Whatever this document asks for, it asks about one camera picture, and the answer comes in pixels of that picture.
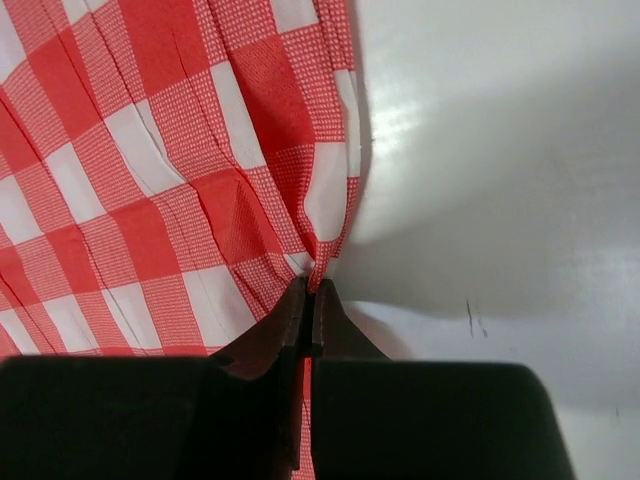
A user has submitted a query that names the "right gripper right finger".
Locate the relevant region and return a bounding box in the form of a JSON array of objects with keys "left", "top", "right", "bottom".
[{"left": 311, "top": 280, "right": 574, "bottom": 479}]

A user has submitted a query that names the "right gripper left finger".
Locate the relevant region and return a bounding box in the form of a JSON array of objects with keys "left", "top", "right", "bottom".
[{"left": 1, "top": 278, "right": 305, "bottom": 479}]

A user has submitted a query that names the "red white checkered cloth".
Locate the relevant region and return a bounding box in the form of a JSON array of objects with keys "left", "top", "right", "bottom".
[{"left": 0, "top": 0, "right": 374, "bottom": 480}]

